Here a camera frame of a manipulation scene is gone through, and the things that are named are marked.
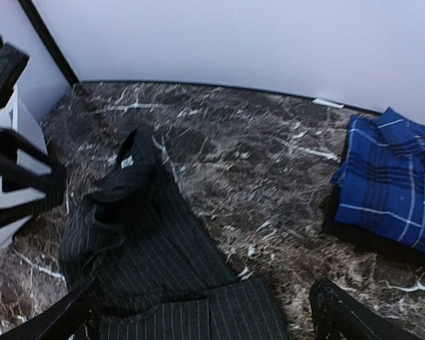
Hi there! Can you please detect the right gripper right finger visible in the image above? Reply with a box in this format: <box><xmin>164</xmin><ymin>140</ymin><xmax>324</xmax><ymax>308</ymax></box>
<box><xmin>310</xmin><ymin>278</ymin><xmax>418</xmax><ymax>339</ymax></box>

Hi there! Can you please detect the blue plaid folded shirt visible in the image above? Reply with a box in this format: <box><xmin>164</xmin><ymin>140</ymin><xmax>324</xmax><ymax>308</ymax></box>
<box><xmin>331</xmin><ymin>108</ymin><xmax>425</xmax><ymax>253</ymax></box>

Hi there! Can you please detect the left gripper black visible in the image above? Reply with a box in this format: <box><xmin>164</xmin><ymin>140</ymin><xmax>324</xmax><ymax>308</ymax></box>
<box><xmin>0</xmin><ymin>128</ymin><xmax>66</xmax><ymax>228</ymax></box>

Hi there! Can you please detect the left black frame post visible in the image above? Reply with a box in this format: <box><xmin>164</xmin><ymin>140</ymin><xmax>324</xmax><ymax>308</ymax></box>
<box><xmin>18</xmin><ymin>0</ymin><xmax>79</xmax><ymax>86</ymax></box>

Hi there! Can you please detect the white plastic bin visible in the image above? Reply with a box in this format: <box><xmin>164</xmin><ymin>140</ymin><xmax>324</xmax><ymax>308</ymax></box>
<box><xmin>0</xmin><ymin>87</ymin><xmax>51</xmax><ymax>248</ymax></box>

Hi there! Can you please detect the white tape piece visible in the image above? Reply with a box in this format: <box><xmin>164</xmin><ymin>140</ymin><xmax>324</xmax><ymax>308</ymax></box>
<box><xmin>312</xmin><ymin>98</ymin><xmax>344</xmax><ymax>109</ymax></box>

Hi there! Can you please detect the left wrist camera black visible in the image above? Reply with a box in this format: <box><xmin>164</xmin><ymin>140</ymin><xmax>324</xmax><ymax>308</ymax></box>
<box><xmin>0</xmin><ymin>36</ymin><xmax>30</xmax><ymax>110</ymax></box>

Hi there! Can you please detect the black pinstriped long sleeve shirt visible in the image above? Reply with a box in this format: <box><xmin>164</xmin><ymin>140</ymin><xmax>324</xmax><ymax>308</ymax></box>
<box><xmin>59</xmin><ymin>130</ymin><xmax>288</xmax><ymax>339</ymax></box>

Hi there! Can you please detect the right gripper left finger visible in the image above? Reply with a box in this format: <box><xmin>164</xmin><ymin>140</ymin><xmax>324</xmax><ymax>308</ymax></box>
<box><xmin>0</xmin><ymin>278</ymin><xmax>103</xmax><ymax>339</ymax></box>

